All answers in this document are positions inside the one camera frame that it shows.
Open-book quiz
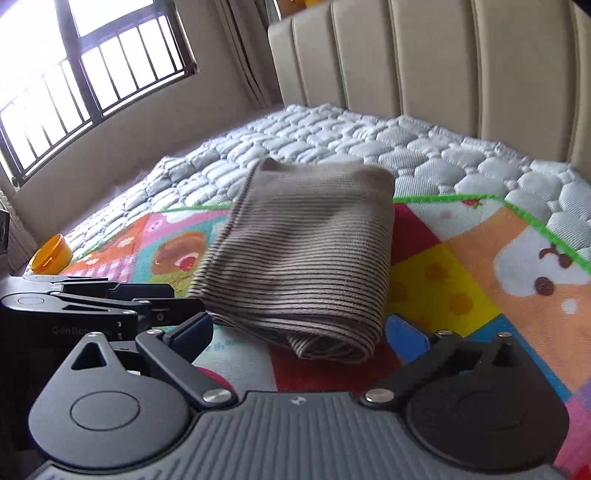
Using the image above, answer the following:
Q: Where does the colourful printed play mat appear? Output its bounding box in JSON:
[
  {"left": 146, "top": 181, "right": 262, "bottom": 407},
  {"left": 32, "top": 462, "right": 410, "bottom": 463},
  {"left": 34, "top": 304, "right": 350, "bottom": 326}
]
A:
[{"left": 65, "top": 193, "right": 591, "bottom": 480}]

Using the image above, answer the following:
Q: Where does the barred window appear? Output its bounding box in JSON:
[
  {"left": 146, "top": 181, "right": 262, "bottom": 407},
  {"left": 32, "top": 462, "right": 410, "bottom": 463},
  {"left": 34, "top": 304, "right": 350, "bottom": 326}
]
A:
[{"left": 0, "top": 0, "right": 198, "bottom": 188}]

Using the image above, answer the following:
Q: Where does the brown striped garment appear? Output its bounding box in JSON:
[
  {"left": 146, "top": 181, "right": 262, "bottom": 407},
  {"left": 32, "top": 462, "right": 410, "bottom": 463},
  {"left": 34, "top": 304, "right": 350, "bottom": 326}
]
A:
[{"left": 187, "top": 157, "right": 397, "bottom": 365}]

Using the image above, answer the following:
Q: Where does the orange plastic bowl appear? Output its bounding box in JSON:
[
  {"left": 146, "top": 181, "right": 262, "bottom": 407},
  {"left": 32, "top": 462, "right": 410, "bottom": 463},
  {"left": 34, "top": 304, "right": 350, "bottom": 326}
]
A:
[{"left": 30, "top": 234, "right": 74, "bottom": 274}]

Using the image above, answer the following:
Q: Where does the beige curtain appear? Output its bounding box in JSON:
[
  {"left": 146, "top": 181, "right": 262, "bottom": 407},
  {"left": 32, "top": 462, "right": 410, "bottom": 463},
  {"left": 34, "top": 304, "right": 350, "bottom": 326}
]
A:
[{"left": 212, "top": 0, "right": 282, "bottom": 109}]

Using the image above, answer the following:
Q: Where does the grey quilted mattress pad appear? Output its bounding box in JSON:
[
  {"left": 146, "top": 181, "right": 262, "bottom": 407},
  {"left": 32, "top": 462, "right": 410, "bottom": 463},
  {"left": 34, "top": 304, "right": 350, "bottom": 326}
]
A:
[{"left": 62, "top": 104, "right": 591, "bottom": 259}]

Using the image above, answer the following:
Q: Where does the beige padded headboard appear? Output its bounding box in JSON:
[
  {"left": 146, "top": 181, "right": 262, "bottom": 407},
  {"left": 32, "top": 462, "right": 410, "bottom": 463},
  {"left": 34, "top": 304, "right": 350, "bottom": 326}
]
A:
[{"left": 268, "top": 0, "right": 591, "bottom": 176}]

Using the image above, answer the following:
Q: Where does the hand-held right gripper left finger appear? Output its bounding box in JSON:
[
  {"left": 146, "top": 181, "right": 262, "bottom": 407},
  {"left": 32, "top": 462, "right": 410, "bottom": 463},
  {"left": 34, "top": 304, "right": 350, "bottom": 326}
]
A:
[{"left": 70, "top": 311, "right": 237, "bottom": 412}]

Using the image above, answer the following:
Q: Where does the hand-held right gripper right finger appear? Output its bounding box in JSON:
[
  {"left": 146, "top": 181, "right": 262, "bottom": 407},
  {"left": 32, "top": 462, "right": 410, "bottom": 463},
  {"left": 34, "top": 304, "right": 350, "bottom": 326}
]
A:
[{"left": 361, "top": 314, "right": 532, "bottom": 408}]

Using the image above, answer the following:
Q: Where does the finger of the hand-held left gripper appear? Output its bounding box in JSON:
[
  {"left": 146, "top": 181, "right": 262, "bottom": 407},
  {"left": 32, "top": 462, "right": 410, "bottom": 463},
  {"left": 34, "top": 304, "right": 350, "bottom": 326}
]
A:
[
  {"left": 21, "top": 274, "right": 175, "bottom": 301},
  {"left": 51, "top": 293, "right": 206, "bottom": 329}
]

